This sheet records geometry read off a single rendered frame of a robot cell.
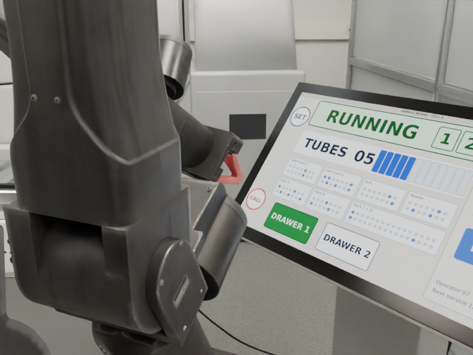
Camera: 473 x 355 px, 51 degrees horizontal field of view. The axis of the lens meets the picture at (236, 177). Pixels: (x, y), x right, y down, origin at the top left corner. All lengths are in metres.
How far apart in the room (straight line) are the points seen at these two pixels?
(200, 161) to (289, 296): 1.89
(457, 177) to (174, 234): 0.54
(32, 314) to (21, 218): 0.95
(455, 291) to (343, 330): 0.30
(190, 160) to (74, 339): 0.68
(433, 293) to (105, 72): 0.56
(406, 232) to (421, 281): 0.07
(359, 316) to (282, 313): 1.48
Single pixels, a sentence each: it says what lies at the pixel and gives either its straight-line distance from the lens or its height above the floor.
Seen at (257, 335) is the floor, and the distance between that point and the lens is 2.22.
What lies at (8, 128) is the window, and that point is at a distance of 1.05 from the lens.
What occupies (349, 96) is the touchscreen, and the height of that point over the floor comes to 1.19.
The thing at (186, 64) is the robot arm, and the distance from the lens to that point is 0.62.
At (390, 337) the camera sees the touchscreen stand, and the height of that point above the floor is 0.83.
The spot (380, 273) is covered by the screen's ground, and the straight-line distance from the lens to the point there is 0.71.
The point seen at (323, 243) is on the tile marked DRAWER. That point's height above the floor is 1.00.
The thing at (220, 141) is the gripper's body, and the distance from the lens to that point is 0.62.
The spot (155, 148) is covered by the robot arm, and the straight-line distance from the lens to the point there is 0.22.
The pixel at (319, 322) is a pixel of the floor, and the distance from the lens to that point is 2.31.
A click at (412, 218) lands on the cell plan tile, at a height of 1.06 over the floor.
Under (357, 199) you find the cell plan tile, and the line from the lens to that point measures 0.77.
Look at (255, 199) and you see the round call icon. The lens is 0.86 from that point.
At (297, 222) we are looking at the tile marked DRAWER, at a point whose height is 1.01.
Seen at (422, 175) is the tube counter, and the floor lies 1.11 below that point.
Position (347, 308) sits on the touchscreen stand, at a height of 0.84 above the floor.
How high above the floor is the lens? 1.34
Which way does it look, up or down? 19 degrees down
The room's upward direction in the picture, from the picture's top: straight up
